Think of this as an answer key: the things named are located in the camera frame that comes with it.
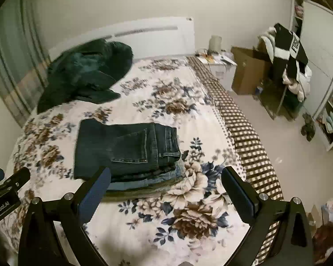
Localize green plaid curtain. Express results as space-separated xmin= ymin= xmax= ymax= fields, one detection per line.
xmin=0 ymin=0 xmax=52 ymax=128

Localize pair of green slippers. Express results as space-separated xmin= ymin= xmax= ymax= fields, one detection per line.
xmin=301 ymin=113 xmax=316 ymax=142

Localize folded olive pants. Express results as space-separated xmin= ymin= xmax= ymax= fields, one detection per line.
xmin=101 ymin=184 xmax=168 ymax=201

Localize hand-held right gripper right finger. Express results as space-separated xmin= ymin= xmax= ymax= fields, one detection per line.
xmin=221 ymin=167 xmax=315 ymax=266

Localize chair piled with clothes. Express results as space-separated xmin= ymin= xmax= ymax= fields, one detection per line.
xmin=259 ymin=28 xmax=313 ymax=102

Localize dark green fleece blanket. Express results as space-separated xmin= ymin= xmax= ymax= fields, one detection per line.
xmin=37 ymin=38 xmax=134 ymax=115

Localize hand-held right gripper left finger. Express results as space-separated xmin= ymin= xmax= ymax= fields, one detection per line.
xmin=18 ymin=166 xmax=112 ymax=266

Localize white bed headboard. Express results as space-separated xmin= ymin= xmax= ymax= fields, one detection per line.
xmin=48 ymin=17 xmax=195 ymax=61

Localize large cardboard box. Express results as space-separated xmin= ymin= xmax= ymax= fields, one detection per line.
xmin=230 ymin=46 xmax=273 ymax=95

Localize white wardrobe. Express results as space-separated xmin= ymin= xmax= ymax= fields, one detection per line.
xmin=290 ymin=0 xmax=333 ymax=152

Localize brown checked bed sheet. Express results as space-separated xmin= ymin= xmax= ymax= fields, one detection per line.
xmin=187 ymin=56 xmax=284 ymax=266

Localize white nightstand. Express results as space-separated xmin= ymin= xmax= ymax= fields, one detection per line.
xmin=195 ymin=51 xmax=238 ymax=91

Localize bed with floral cover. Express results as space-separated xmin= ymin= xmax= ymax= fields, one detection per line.
xmin=0 ymin=57 xmax=267 ymax=266

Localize white table lamp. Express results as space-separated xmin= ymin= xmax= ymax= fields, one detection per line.
xmin=209 ymin=35 xmax=222 ymax=52

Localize folded light blue jeans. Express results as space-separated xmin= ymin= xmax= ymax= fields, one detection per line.
xmin=108 ymin=159 xmax=184 ymax=191

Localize dark blue jeans pants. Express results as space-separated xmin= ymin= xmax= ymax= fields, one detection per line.
xmin=73 ymin=118 xmax=181 ymax=181

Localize black and white jacket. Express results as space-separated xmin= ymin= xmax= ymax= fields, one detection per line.
xmin=273 ymin=23 xmax=309 ymax=81

